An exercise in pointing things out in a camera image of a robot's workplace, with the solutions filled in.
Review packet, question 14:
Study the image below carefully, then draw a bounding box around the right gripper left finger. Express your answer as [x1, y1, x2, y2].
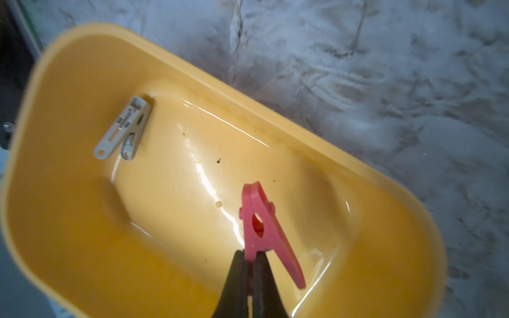
[212, 250, 249, 318]

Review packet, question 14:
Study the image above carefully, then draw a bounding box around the yellow plastic storage box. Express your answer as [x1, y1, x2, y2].
[1, 24, 446, 317]

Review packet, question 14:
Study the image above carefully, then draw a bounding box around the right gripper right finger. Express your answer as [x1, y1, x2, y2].
[252, 252, 289, 318]

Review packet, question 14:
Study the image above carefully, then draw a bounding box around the red clothespin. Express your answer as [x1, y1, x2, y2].
[239, 182, 306, 290]

